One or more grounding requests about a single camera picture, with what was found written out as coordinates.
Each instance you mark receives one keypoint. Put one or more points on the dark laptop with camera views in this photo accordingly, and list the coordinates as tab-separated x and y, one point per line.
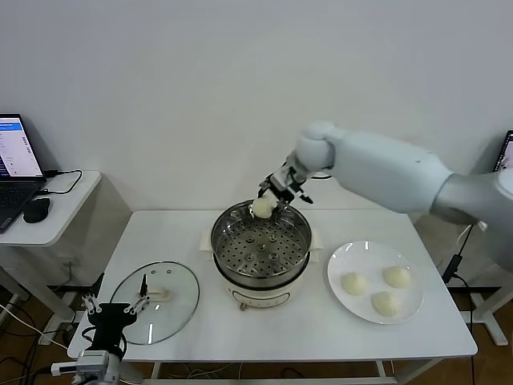
508	152

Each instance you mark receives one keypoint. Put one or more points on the black computer mouse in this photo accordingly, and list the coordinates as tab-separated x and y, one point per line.
37	210

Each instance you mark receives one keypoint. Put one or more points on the white electric cooker pot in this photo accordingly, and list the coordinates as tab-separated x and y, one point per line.
260	297

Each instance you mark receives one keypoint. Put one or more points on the round white plate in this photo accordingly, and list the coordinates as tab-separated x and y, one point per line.
360	309

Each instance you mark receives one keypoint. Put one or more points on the white steamed baozi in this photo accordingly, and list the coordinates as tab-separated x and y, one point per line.
354	284
397	277
386	304
262	208

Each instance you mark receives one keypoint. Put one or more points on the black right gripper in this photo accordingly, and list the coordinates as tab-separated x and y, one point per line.
281	188

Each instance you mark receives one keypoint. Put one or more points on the stainless steel steamer basket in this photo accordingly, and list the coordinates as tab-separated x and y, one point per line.
260	262

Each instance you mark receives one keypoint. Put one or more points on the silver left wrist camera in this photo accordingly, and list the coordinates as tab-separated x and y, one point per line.
93	363

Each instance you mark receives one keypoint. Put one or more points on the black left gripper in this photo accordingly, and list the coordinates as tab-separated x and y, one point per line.
110	317

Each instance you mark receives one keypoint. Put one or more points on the black laptop with white screen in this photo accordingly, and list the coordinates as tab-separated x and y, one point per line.
16	148

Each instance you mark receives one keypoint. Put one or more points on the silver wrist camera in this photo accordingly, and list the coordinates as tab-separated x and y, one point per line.
93	363
292	174

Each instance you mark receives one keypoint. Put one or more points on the white wall socket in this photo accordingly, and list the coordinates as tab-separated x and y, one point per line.
69	263

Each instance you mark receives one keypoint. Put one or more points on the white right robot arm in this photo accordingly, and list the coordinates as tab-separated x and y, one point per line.
380	168

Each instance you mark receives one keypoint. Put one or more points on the white side desk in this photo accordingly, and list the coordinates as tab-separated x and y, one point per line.
495	329
72	216

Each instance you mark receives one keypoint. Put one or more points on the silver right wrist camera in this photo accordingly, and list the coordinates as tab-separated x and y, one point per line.
292	174

